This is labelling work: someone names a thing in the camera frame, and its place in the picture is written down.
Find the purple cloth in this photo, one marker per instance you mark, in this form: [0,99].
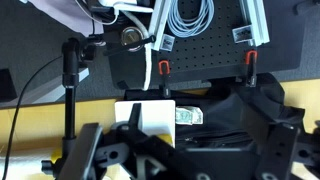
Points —
[63,13]

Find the aluminium profile rail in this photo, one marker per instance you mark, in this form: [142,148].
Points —
[160,23]
[256,23]

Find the round metal cap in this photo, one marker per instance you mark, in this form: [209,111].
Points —
[131,37]

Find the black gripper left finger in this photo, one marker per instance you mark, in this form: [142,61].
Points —
[81,153]

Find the black camera tripod stand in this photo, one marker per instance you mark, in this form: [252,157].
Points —
[70,100]

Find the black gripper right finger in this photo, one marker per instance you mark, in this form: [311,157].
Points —
[278,153]

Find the black zippered bag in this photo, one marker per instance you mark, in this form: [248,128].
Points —
[226,113]

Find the folded dollar bill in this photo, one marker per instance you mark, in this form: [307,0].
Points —
[188,116]

